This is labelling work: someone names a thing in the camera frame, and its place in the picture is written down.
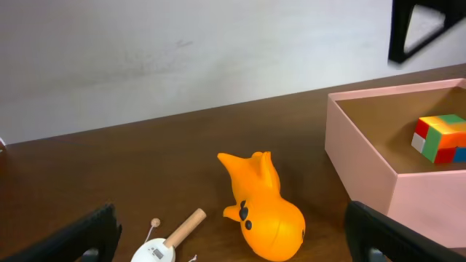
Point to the pink cardboard box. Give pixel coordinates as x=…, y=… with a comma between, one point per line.
x=370, y=140

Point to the orange rubber animal toy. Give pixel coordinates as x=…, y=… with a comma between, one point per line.
x=273, y=227

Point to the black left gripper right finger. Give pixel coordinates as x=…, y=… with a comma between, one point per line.
x=372, y=236

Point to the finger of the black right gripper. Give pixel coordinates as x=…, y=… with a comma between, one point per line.
x=453, y=11

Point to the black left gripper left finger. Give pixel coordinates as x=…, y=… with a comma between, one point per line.
x=98, y=230

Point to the multicoloured puzzle cube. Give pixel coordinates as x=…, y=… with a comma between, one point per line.
x=440, y=139

